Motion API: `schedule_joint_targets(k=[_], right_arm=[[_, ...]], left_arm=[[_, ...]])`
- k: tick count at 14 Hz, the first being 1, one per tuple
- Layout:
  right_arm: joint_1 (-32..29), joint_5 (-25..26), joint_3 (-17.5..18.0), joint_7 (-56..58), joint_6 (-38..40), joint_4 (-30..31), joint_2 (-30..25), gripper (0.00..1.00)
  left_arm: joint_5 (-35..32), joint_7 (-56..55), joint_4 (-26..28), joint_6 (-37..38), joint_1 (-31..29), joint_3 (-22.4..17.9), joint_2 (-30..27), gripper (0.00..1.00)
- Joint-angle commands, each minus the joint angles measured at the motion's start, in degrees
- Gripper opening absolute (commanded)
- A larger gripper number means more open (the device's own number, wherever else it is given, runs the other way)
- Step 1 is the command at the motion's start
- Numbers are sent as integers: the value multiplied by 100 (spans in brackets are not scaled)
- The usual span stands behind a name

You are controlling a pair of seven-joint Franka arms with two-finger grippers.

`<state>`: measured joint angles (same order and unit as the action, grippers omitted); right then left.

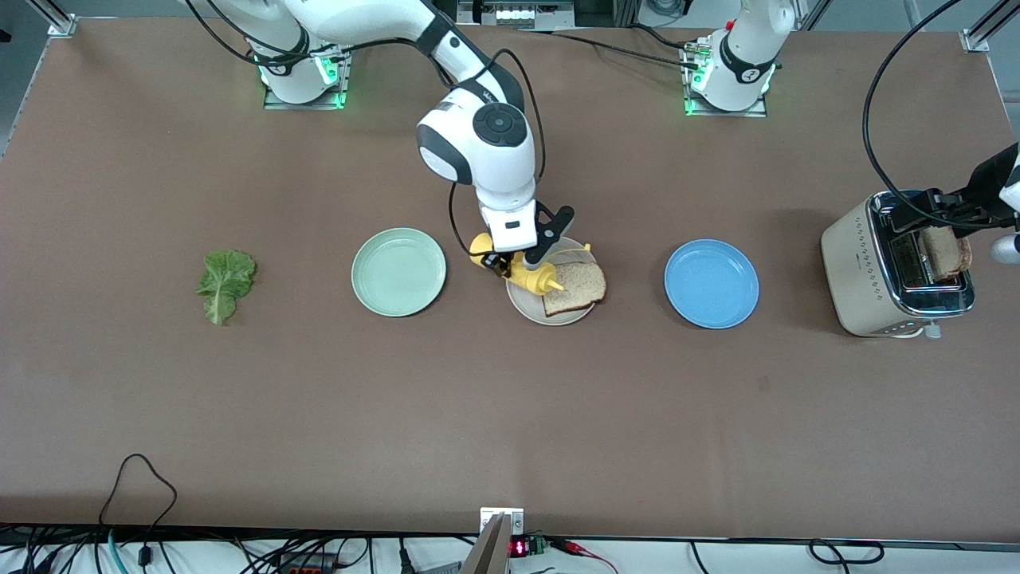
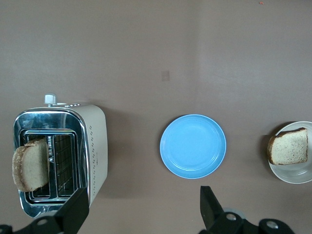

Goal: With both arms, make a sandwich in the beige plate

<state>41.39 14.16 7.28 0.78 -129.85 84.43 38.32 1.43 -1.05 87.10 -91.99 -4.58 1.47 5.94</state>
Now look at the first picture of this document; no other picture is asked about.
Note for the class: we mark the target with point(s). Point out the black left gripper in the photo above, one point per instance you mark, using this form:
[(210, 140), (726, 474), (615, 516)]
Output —
[(990, 182)]

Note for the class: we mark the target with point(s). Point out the yellow mustard squeeze bottle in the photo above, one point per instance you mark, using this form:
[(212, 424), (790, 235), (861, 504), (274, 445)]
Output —
[(526, 275)]

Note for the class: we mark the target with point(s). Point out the brown bread slice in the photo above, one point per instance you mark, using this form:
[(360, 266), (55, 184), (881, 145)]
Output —
[(948, 257), (582, 287)]

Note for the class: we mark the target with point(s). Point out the beige plate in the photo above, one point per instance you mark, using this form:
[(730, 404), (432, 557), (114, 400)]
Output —
[(526, 307)]

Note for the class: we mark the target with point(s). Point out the pale green plate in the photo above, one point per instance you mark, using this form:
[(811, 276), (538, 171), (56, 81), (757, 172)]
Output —
[(398, 273)]

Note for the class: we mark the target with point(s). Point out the blue plate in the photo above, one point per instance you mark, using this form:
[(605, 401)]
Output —
[(712, 285)]

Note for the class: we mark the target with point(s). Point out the beige chrome toaster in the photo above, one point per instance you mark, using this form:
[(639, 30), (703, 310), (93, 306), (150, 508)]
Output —
[(853, 271)]

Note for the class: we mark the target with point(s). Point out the grey electronics box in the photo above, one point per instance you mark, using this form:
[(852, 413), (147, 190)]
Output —
[(518, 14)]

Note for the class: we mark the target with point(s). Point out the green lettuce leaf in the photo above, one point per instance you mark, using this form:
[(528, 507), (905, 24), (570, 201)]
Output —
[(223, 283)]

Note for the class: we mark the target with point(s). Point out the small red digit display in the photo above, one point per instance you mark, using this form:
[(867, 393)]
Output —
[(519, 548)]

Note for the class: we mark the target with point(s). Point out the grey metal bar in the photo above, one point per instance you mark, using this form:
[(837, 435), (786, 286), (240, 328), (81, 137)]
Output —
[(488, 554)]

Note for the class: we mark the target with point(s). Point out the red connector block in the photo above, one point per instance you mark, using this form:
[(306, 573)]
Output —
[(303, 568)]

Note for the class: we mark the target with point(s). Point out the aluminium corner bracket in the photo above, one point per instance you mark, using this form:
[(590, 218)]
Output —
[(60, 24), (978, 38)]

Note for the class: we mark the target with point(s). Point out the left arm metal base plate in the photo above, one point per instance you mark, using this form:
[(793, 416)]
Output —
[(725, 113)]

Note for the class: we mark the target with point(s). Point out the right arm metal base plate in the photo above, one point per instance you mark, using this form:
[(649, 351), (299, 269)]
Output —
[(303, 104)]

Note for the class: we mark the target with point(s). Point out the small metal bracket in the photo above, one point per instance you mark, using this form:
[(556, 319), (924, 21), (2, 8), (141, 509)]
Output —
[(514, 522)]

